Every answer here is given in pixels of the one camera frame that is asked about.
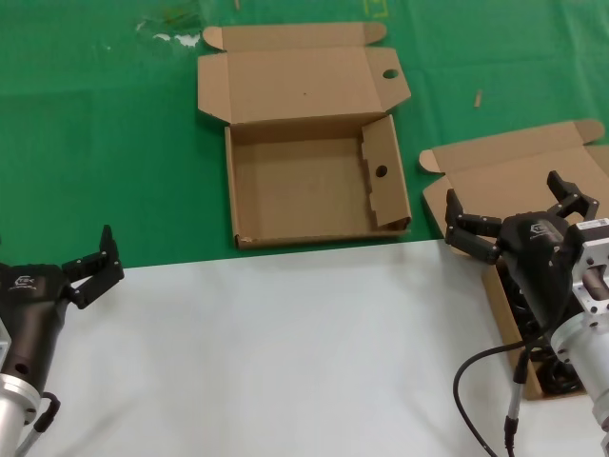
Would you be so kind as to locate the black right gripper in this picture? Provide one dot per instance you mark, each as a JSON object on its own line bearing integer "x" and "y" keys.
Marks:
{"x": 537, "y": 257}

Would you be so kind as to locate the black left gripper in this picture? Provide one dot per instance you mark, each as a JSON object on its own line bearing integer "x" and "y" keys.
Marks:
{"x": 28, "y": 304}

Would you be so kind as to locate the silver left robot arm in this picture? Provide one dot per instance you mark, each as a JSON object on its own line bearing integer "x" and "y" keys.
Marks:
{"x": 12, "y": 409}

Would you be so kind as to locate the open cardboard box with holes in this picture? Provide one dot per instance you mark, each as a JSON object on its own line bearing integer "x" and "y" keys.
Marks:
{"x": 295, "y": 85}

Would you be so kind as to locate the green table mat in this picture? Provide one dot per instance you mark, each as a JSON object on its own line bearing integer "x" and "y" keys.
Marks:
{"x": 95, "y": 143}

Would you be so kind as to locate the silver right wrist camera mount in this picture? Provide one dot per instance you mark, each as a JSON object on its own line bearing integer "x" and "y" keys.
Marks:
{"x": 595, "y": 266}

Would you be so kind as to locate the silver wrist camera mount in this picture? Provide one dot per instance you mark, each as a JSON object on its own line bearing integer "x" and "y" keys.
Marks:
{"x": 4, "y": 347}
{"x": 595, "y": 266}

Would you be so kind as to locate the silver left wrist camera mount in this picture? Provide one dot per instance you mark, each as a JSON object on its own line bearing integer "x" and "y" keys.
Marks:
{"x": 4, "y": 347}

